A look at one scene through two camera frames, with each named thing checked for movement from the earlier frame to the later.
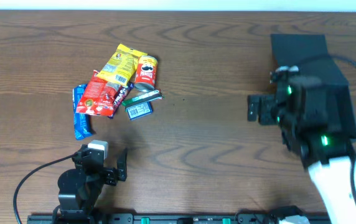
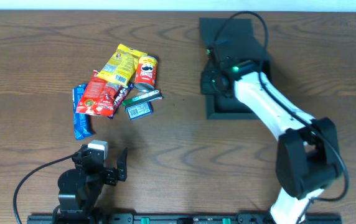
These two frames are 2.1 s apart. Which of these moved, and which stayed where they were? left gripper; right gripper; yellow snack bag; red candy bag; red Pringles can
Moved: right gripper
Stayed: red Pringles can; red candy bag; left gripper; yellow snack bag
